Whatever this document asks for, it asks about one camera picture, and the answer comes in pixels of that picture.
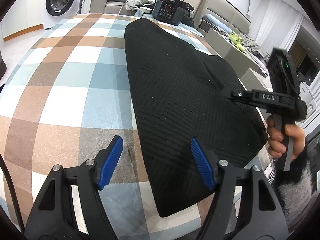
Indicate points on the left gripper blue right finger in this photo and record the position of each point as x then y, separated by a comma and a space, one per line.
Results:
206, 161

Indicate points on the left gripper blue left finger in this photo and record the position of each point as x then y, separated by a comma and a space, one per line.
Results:
106, 161

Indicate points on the black textured sweater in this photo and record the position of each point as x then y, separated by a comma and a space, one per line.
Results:
177, 94

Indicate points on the person's right hand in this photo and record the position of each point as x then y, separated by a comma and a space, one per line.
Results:
276, 147

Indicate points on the grey bedside cabinet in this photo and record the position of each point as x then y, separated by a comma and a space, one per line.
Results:
241, 62

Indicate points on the checkered tablecloth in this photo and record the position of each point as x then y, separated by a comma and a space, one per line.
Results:
66, 99

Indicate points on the green plush toy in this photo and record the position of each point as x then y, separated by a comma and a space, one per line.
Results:
237, 41

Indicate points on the grey bed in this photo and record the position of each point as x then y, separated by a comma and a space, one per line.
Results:
223, 17

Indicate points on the black electric pressure cooker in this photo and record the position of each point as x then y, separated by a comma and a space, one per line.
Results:
168, 10

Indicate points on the white washing machine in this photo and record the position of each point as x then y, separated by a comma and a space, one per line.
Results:
56, 10

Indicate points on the white kitchen cabinet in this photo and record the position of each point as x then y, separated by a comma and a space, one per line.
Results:
23, 16

